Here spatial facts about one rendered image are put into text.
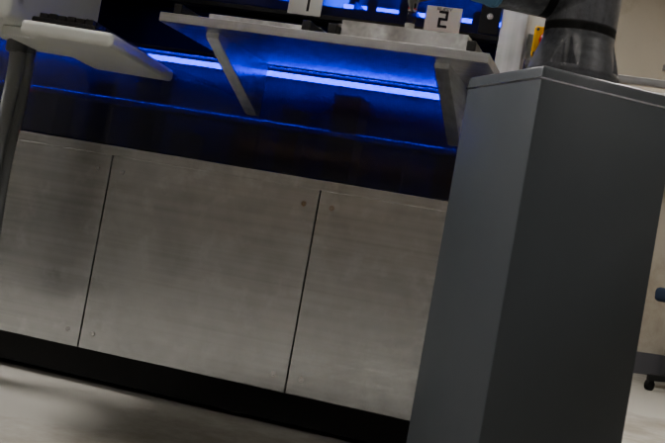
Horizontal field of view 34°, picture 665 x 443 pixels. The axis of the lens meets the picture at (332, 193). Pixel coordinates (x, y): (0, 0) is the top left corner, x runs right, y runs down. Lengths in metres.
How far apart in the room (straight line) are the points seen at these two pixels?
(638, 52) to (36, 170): 4.08
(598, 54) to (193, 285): 1.27
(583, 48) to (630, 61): 4.43
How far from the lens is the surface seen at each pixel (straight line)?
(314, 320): 2.56
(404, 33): 2.18
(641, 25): 6.26
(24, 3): 2.40
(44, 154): 2.86
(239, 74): 2.47
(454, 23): 2.56
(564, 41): 1.78
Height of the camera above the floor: 0.49
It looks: 2 degrees up
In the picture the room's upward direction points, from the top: 10 degrees clockwise
